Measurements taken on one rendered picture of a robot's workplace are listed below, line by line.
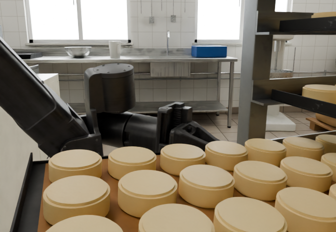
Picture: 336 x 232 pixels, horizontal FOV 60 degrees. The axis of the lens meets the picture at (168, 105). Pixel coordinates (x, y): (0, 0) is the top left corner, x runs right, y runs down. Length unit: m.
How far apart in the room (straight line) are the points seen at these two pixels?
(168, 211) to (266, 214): 0.07
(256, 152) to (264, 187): 0.09
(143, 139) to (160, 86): 3.87
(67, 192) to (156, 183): 0.07
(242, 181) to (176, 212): 0.09
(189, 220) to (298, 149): 0.22
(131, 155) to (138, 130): 0.11
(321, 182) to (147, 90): 4.01
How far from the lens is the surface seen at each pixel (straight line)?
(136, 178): 0.26
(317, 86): 0.42
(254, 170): 0.30
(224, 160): 0.33
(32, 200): 0.28
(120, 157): 0.30
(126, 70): 0.41
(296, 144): 0.41
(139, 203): 0.24
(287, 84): 0.45
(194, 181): 0.26
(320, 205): 0.26
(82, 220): 0.21
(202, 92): 4.37
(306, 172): 0.32
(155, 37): 4.21
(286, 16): 0.44
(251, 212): 0.23
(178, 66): 3.63
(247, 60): 0.42
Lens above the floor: 1.12
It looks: 13 degrees down
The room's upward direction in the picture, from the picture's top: straight up
